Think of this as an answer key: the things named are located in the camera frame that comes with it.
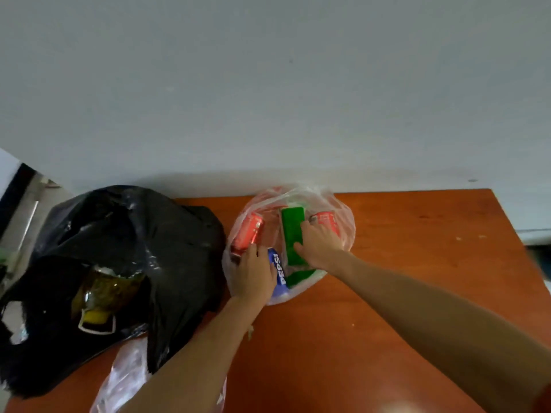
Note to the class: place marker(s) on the person's right hand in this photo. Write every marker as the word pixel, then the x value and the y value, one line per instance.
pixel 320 249

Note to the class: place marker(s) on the person's left hand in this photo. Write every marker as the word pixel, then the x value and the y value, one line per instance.
pixel 252 277

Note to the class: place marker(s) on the person's right thumb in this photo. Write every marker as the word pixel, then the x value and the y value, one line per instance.
pixel 300 250

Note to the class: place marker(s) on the person's left fingers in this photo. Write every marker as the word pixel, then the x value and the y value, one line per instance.
pixel 255 251

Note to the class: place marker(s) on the red drink can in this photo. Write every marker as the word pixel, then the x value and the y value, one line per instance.
pixel 248 231
pixel 327 220

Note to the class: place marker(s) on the green drink can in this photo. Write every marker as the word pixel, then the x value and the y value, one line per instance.
pixel 299 277
pixel 292 227

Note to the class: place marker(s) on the person's left forearm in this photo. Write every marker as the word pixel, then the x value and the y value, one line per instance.
pixel 202 356

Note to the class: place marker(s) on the person's right forearm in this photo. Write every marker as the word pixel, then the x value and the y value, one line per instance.
pixel 430 322

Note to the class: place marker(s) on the blue drink can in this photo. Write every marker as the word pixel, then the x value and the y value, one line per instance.
pixel 280 270

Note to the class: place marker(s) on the clear plastic bag of cans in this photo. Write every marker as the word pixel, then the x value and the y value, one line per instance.
pixel 267 202

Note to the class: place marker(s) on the black garbage bag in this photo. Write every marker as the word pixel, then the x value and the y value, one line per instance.
pixel 172 253

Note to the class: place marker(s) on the yellowish plastic bottle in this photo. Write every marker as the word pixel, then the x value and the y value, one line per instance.
pixel 103 294

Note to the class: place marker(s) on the crumpled clear plastic bag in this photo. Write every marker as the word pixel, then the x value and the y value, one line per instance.
pixel 122 378

